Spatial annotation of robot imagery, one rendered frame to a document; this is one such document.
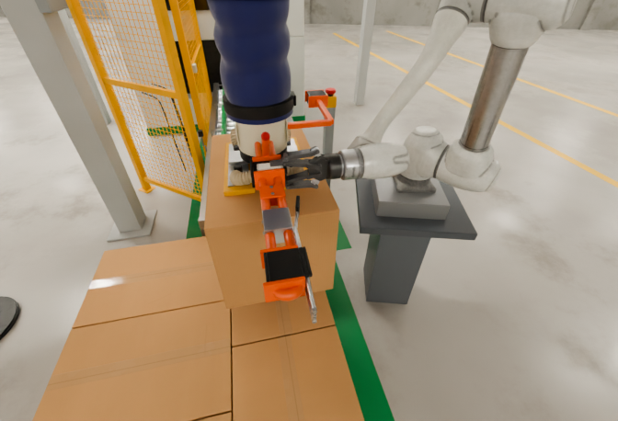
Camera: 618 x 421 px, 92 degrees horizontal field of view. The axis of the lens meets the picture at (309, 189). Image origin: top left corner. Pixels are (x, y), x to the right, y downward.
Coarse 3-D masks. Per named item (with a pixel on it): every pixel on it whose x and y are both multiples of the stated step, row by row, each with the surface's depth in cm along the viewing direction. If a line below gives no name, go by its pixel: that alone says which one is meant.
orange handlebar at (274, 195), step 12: (324, 108) 119; (312, 120) 109; (324, 120) 109; (264, 180) 79; (276, 180) 79; (264, 192) 74; (276, 192) 74; (264, 204) 71; (276, 204) 74; (288, 240) 61; (288, 288) 52; (300, 288) 52; (288, 300) 52
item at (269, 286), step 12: (264, 252) 57; (276, 252) 57; (288, 252) 57; (264, 264) 59; (276, 264) 55; (288, 264) 55; (300, 264) 55; (276, 276) 52; (288, 276) 52; (300, 276) 53; (264, 288) 51; (276, 288) 52; (276, 300) 54
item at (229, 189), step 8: (224, 168) 105; (232, 168) 104; (240, 168) 101; (248, 168) 105; (224, 176) 101; (224, 184) 98; (232, 184) 97; (248, 184) 97; (224, 192) 95; (232, 192) 95; (240, 192) 96; (248, 192) 96
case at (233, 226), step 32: (224, 160) 113; (256, 192) 97; (288, 192) 97; (320, 192) 97; (224, 224) 85; (256, 224) 87; (320, 224) 92; (224, 256) 92; (256, 256) 95; (320, 256) 101; (224, 288) 100; (256, 288) 104; (320, 288) 112
